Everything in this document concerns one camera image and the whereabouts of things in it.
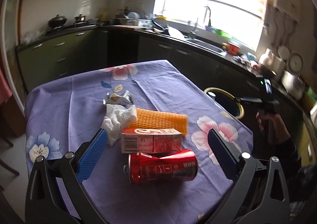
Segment gas stove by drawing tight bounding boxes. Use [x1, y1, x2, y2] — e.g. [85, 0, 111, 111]
[47, 22, 96, 33]

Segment crumpled white tissue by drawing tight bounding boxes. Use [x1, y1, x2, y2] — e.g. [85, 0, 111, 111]
[101, 104, 137, 146]

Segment red crushed cola can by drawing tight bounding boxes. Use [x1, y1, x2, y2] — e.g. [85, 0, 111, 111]
[123, 149, 198, 185]

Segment green lower kitchen cabinets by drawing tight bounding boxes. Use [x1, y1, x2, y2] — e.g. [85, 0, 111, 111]
[15, 25, 317, 165]

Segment red white drink carton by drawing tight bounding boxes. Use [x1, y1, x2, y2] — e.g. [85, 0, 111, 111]
[121, 128, 183, 154]

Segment yellow rimmed teal trash bin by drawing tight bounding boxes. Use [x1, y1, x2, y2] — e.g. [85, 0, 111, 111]
[204, 87, 244, 119]

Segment steel sink faucet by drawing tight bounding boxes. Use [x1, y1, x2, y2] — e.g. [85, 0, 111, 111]
[189, 6, 212, 39]

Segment small steel pot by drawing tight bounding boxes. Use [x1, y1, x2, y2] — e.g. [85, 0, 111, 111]
[75, 14, 86, 24]

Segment dish rack with dishes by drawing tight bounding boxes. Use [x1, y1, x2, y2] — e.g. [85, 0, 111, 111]
[117, 11, 153, 28]

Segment steel kitchen sink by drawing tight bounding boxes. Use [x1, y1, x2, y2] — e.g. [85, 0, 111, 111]
[186, 38, 224, 54]

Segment black wok with lid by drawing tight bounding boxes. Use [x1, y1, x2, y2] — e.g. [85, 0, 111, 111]
[48, 14, 67, 29]

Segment orange foam fruit net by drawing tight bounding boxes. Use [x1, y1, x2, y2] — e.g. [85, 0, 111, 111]
[129, 108, 188, 136]

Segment person's right hand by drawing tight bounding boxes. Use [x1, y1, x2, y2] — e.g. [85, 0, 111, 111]
[256, 112, 290, 144]

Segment red container on counter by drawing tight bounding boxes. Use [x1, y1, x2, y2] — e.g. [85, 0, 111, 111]
[227, 42, 240, 56]

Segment crumpled silver foil wrapper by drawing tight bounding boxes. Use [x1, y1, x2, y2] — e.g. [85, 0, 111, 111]
[103, 90, 134, 106]

